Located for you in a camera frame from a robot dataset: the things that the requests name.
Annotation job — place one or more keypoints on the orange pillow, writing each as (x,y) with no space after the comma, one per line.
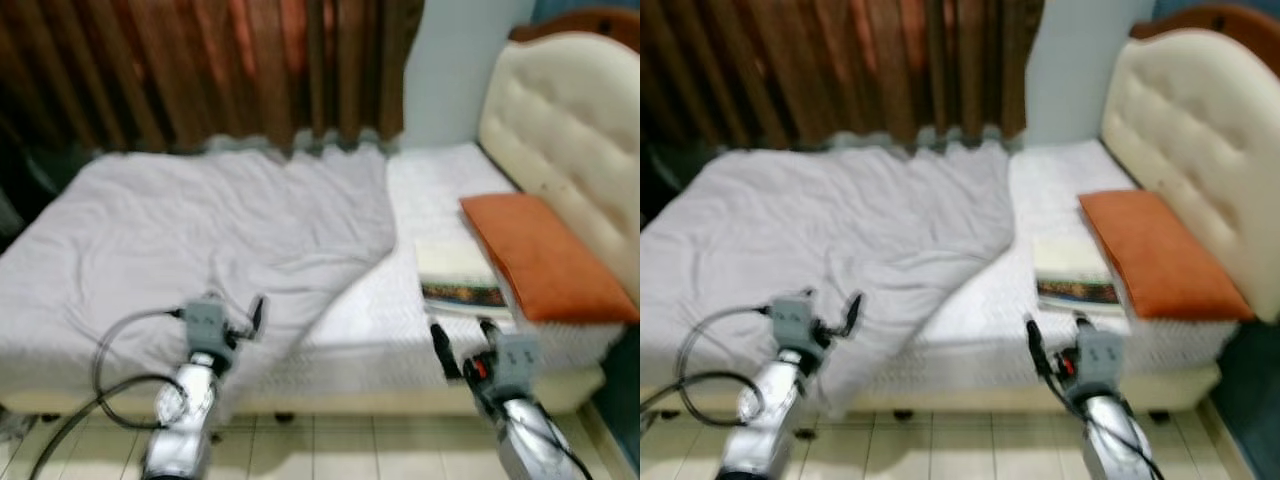
(545,260)
(1160,255)

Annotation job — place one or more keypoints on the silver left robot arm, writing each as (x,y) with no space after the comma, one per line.
(770,415)
(185,420)

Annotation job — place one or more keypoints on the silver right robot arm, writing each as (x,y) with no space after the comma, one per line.
(530,440)
(1115,440)

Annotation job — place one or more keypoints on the white mattress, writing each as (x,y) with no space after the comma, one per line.
(380,330)
(990,325)

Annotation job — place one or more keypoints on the cream bed base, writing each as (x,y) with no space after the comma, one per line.
(960,398)
(330,402)

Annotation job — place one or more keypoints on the grey blanket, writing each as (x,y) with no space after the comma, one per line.
(800,225)
(180,230)

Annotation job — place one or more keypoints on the cream padded headboard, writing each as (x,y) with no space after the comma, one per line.
(1195,115)
(570,120)

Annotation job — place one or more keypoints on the brown curtain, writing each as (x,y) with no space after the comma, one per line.
(830,70)
(200,70)

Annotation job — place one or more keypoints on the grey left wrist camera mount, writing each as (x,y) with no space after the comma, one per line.
(795,322)
(206,325)

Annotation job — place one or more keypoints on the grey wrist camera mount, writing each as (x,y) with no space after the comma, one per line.
(1100,360)
(795,322)
(206,325)
(516,365)

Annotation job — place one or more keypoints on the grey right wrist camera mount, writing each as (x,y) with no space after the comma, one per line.
(1100,360)
(516,365)

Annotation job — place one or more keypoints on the brown wooden headboard frame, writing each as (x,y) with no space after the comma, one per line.
(1210,17)
(590,20)

